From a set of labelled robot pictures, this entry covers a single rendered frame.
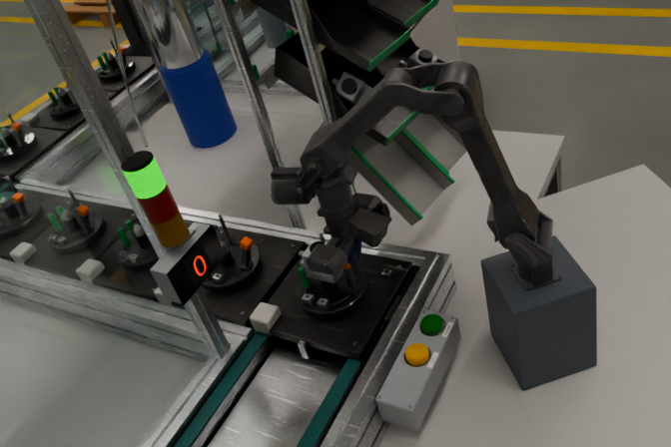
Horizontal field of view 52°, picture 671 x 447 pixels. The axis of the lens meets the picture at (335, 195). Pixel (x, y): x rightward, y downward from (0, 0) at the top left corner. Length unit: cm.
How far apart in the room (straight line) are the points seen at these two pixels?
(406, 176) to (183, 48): 85
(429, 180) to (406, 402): 52
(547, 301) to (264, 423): 53
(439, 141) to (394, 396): 64
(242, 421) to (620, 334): 70
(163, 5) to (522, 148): 103
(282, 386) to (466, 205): 64
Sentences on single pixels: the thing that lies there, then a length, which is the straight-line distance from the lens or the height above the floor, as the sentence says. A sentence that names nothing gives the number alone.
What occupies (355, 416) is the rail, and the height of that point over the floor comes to 96.
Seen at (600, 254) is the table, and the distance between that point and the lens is 151.
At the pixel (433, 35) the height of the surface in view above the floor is 69.
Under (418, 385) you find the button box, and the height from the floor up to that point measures 96.
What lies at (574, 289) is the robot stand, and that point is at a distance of 116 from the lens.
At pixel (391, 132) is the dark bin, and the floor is 119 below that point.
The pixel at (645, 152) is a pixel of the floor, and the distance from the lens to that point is 327.
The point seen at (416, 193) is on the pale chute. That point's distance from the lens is 146.
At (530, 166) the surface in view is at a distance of 175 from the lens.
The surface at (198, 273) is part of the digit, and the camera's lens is 116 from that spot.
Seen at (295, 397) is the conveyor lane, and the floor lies 92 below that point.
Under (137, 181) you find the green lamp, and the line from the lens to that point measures 105.
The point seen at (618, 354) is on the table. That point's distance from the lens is 134.
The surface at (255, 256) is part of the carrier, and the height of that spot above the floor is 99.
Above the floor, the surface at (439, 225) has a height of 86.
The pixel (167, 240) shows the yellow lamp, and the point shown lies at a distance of 111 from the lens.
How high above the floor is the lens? 190
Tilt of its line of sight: 36 degrees down
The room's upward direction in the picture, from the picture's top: 16 degrees counter-clockwise
